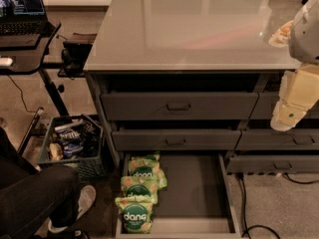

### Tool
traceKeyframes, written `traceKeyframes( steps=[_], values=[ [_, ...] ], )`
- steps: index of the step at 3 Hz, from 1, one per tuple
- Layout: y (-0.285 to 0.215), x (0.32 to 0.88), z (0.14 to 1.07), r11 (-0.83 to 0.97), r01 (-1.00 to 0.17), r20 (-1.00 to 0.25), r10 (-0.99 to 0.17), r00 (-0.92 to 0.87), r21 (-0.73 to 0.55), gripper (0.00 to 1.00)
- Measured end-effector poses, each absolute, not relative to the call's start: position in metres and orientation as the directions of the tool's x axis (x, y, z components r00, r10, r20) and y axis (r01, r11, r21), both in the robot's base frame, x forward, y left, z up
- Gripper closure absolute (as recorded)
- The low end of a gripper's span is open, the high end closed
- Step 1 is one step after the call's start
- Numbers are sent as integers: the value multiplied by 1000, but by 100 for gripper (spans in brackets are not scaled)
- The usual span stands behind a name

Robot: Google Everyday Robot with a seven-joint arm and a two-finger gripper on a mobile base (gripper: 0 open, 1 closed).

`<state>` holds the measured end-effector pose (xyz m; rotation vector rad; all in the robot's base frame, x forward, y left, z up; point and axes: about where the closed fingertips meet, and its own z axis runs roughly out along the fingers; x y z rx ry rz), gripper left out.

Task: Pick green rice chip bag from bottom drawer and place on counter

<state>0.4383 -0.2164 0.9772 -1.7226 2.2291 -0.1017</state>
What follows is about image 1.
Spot middle right drawer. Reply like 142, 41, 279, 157
236, 129, 319, 150

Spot bottom right drawer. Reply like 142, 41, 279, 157
226, 155, 319, 174

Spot laptop computer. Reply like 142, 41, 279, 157
0, 0, 47, 36

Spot person's leg dark trousers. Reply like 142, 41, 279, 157
0, 128, 80, 239

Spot open bottom left drawer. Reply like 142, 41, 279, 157
116, 151, 241, 239

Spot middle left drawer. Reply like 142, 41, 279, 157
112, 129, 241, 150

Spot thin desk cable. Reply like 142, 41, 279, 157
6, 74, 37, 115

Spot blue snack bag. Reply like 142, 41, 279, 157
54, 119, 84, 159

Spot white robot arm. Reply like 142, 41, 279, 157
269, 0, 319, 131

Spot green chip bag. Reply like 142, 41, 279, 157
115, 195, 154, 234
121, 176, 159, 203
129, 151, 167, 189

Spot top right drawer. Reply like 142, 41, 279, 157
250, 92, 319, 120

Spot black floor cable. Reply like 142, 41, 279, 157
236, 172, 319, 239

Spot black side desk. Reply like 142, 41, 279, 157
0, 22, 69, 116

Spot green plastic crate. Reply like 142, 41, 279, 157
38, 115, 107, 181

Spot white object on desk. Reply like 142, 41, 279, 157
0, 58, 13, 67

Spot black device on stand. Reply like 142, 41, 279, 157
58, 33, 97, 78

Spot top left drawer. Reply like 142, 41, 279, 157
101, 92, 258, 120

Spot grey drawer cabinet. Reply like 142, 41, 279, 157
85, 0, 318, 239

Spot white sneaker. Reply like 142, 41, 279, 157
48, 185, 97, 234

